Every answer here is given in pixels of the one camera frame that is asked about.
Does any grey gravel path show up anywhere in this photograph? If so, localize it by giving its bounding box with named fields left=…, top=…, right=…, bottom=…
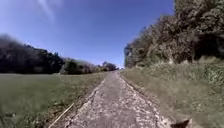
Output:
left=61, top=70, right=171, bottom=128

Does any wooden path edging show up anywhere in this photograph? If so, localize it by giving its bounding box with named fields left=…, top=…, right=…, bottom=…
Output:
left=48, top=102, right=75, bottom=128

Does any distant row of trees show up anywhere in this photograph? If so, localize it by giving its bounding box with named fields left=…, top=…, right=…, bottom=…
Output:
left=0, top=34, right=119, bottom=75

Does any open grass field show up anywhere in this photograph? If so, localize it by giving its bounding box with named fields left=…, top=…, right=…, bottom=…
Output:
left=0, top=71, right=109, bottom=128

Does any overgrown grass verge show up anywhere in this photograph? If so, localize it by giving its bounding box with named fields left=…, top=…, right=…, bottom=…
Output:
left=119, top=56, right=224, bottom=128

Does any dense wood of trees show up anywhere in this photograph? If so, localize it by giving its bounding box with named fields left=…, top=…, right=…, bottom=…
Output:
left=123, top=0, right=224, bottom=69

